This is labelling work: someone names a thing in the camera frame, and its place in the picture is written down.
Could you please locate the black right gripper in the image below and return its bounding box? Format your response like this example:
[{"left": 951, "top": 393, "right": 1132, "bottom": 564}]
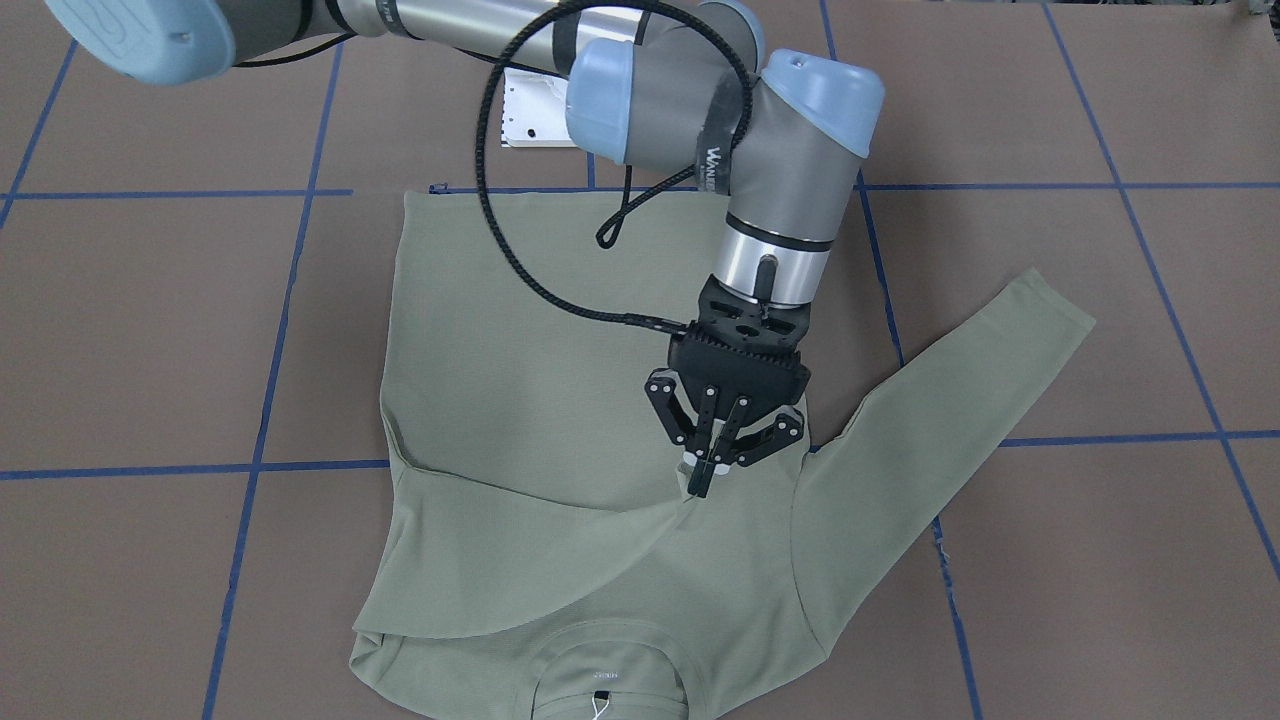
[{"left": 644, "top": 275, "right": 812, "bottom": 498}]

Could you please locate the olive green long-sleeve shirt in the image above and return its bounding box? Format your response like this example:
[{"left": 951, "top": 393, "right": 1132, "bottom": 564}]
[{"left": 349, "top": 193, "right": 1094, "bottom": 719}]

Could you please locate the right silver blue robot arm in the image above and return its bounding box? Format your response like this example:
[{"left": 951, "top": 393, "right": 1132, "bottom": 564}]
[{"left": 47, "top": 1, "right": 884, "bottom": 497}]

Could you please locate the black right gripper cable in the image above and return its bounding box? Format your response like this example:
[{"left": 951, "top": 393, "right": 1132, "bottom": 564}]
[{"left": 474, "top": 0, "right": 755, "bottom": 333}]

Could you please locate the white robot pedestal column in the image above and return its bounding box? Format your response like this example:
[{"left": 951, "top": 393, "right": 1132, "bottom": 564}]
[{"left": 500, "top": 68, "right": 576, "bottom": 149}]

